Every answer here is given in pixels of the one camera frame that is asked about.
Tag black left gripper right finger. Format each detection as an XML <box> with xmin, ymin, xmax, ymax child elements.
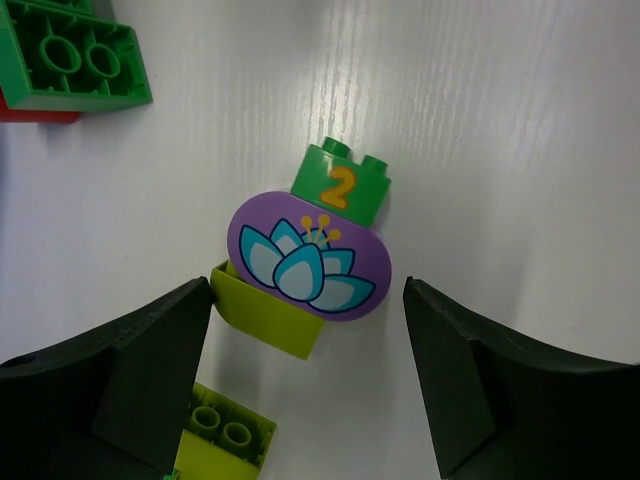
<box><xmin>403</xmin><ymin>278</ymin><xmax>639</xmax><ymax>479</ymax></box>

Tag purple flower lego piece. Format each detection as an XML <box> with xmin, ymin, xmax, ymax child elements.
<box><xmin>227</xmin><ymin>191</ymin><xmax>392</xmax><ymax>322</ymax></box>

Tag red lego plate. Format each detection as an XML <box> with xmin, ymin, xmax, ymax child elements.
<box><xmin>0</xmin><ymin>92</ymin><xmax>81</xmax><ymax>124</ymax></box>

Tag green number two lego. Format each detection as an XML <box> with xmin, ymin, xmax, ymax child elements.
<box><xmin>290</xmin><ymin>137</ymin><xmax>391</xmax><ymax>228</ymax></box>

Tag lime curved lego brick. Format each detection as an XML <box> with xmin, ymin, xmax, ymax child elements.
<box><xmin>210</xmin><ymin>260</ymin><xmax>325</xmax><ymax>360</ymax></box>

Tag green four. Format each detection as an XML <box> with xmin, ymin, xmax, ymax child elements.
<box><xmin>1</xmin><ymin>1</ymin><xmax>152</xmax><ymax>113</ymax></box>

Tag lime long lego brick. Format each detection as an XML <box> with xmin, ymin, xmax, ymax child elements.
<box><xmin>169</xmin><ymin>383</ymin><xmax>277</xmax><ymax>480</ymax></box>

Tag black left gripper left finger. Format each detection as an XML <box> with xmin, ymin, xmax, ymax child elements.
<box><xmin>1</xmin><ymin>277</ymin><xmax>209</xmax><ymax>479</ymax></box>

